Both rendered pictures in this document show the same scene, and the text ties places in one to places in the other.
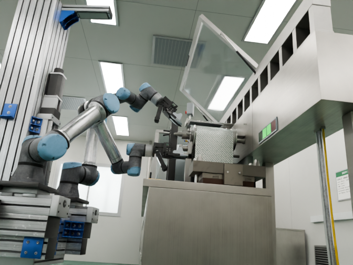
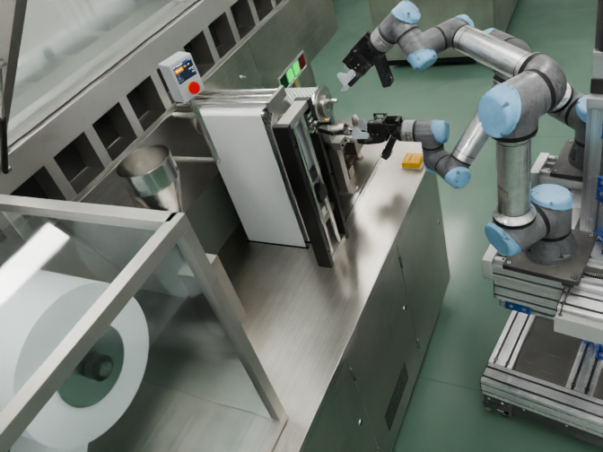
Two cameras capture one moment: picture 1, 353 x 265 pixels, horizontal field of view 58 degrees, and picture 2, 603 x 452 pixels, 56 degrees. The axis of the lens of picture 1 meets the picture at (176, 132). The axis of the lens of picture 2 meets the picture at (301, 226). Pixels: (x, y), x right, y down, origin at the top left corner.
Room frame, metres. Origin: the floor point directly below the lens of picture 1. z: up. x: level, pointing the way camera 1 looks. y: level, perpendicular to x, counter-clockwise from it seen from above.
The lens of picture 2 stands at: (3.37, 0.92, 2.16)
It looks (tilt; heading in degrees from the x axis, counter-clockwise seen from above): 38 degrees down; 222
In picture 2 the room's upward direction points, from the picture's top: 19 degrees counter-clockwise
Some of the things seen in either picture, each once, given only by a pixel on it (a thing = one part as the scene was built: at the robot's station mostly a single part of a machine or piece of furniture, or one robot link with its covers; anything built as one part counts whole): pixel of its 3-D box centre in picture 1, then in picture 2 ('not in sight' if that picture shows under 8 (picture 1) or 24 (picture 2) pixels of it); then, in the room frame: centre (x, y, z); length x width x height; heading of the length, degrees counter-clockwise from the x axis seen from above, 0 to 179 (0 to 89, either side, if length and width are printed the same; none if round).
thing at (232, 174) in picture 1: (232, 174); not in sight; (1.66, -0.32, 0.96); 0.10 x 0.03 x 0.11; 95
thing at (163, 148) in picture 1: (162, 150); (386, 128); (1.85, 0.07, 1.12); 0.12 x 0.08 x 0.09; 95
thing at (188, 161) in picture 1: (185, 167); (340, 158); (1.95, -0.07, 1.05); 0.06 x 0.05 x 0.31; 95
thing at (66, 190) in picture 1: (68, 190); (550, 237); (2.01, 0.65, 0.87); 0.15 x 0.15 x 0.10
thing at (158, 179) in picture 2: not in sight; (147, 169); (2.65, -0.16, 1.50); 0.14 x 0.14 x 0.06
